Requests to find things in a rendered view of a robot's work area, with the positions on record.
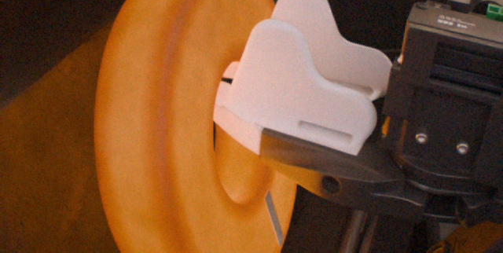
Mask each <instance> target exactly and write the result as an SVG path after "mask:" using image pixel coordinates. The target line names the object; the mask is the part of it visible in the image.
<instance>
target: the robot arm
mask: <svg viewBox="0 0 503 253"><path fill-rule="evenodd" d="M471 2H472V0H427V1H426V2H417V3H414V4H413V7H412V9H411V10H410V13H409V15H408V17H407V20H406V21H407V25H406V32H405V37H404V40H403V45H402V52H401V54H400V56H399V57H395V59H394V62H393V64H392V63H391V61H390V59H388V58H387V57H386V56H385V55H384V54H383V53H381V52H380V51H378V50H376V49H374V48H372V47H368V46H361V45H358V44H354V43H352V42H348V41H346V40H345V39H344V37H343V36H342V35H341V34H340V33H339V31H338V28H337V26H336V22H335V19H333V16H332V12H331V9H330V7H329V3H328V1H327V0H278V1H277V4H276V6H275V9H274V13H273V15H271V18H270V19H268V20H263V21H261V22H260V23H258V24H256V25H255V26H254V27H253V29H252V32H251V34H250V37H249V40H248V43H247V46H246V48H245V50H244V52H243V54H242V57H241V59H240V62H233V63H232V64H230V65H229V67H228V68H227V69H226V71H225V73H224V75H223V77H222V80H221V82H220V85H219V88H218V91H217V94H216V98H215V109H214V118H213V120H214V121H215V122H216V123H217V124H219V126H220V127H221V128H222V129H223V130H224V131H225V132H226V133H228V134H229V135H230V136H232V137H233V138H234V139H235V140H237V141H238V142H240V143H241V144H242V145H243V146H246V147H247V148H249V149H251V150H252V151H253V152H254V153H256V154H257V155H259V157H260V159H261V160H262V162H263V163H264V164H265V165H267V166H268V167H270V168H273V169H274V170H276V171H277V172H279V173H280V174H283V175H285V176H286V177H288V178H290V180H292V181H293V182H295V183H297V184H298V185H301V186H302V187H304V188H305V189H308V190H309V191H311V192H313V193H315V194H317V195H319V196H321V197H323V198H325V199H327V200H328V201H330V202H333V203H335V204H339V205H342V206H345V207H349V208H351V209H355V210H359V211H364V212H369V213H374V214H376V213H378V214H386V215H394V216H397V217H400V218H404V219H405V220H407V221H410V222H412V223H414V224H418V223H420V220H424V221H427V222H438V223H442V222H445V223H453V224H460V225H459V226H458V227H457V228H456V229H455V230H454V231H453V232H452V233H451V234H450V235H449V236H448V237H446V238H445V239H444V240H440V241H439V242H438V243H437V244H435V245H433V246H432V247H431V248H430V250H429V251H427V253H503V7H502V6H498V5H491V4H488V6H487V8H488V10H487V13H486V16H484V15H479V14H475V13H472V12H469V9H470V5H471ZM381 114H382V115H381ZM379 121H381V122H382V123H383V124H384V128H383V131H382V133H384V134H386V138H383V139H381V140H379V141H377V142H376V144H373V143H372V142H369V141H368V140H366V138H367V137H368V136H369V135H370V134H371V133H372V132H373V130H374V128H375V125H377V124H379Z"/></svg>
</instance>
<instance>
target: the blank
mask: <svg viewBox="0 0 503 253"><path fill-rule="evenodd" d="M275 6H276V4H275V2H274V0H126V1H125V2H124V4H123V7H122V9H121V10H120V12H119V15H118V16H117V18H116V21H114V23H113V26H112V30H111V32H110V34H109V37H108V41H107V44H106V47H105V52H104V56H103V59H102V63H101V66H100V71H99V76H98V81H97V92H96V101H95V111H94V151H95V162H96V166H97V176H98V182H99V188H100V192H101V199H102V203H103V208H104V211H105V214H106V216H107V219H108V224H109V227H110V229H111V231H112V235H113V237H114V239H115V242H116V244H117V246H119V249H120V252H121V253H280V252H281V248H282V246H283V243H284V241H285V236H286V233H287V230H288V227H289V224H290V221H291V217H292V210H293V206H294V201H295V196H296V186H297V183H295V182H293V181H292V180H290V178H288V177H286V176H285V175H283V174H280V173H279V172H277V171H276V170H274V169H273V168H270V167H268V166H267V165H265V164H264V163H263V162H262V160H261V159H260V157H259V155H257V154H256V153H254V152H253V151H252V150H251V149H249V148H247V147H246V146H243V145H242V144H241V143H240V142H238V141H237V140H235V139H234V138H233V137H232V136H230V135H229V134H228V133H226V132H225V131H224V130H223V129H222V128H221V127H220V126H219V124H217V123H215V152H214V143H213V118H214V109H215V98H216V94H217V91H218V88H219V85H220V82H221V80H222V77H223V75H224V73H225V71H226V69H227V68H228V67H229V65H230V64H232V63H233V62H240V59H241V57H242V54H243V52H244V50H245V48H246V46H247V43H248V40H249V37H250V34H251V33H252V29H253V27H254V26H255V25H256V24H258V23H260V22H261V21H263V20H268V19H270V18H271V15H273V13H274V9H275Z"/></svg>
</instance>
